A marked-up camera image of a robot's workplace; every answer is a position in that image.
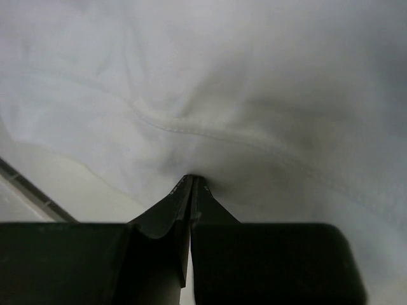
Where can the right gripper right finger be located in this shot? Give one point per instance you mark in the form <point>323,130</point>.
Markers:
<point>268,263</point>

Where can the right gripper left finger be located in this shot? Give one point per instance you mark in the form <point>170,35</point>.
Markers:
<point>143,261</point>

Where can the white skirt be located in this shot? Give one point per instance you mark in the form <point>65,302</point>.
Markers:
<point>294,111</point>

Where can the aluminium table rail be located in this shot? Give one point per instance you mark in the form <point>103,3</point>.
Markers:
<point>34,195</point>

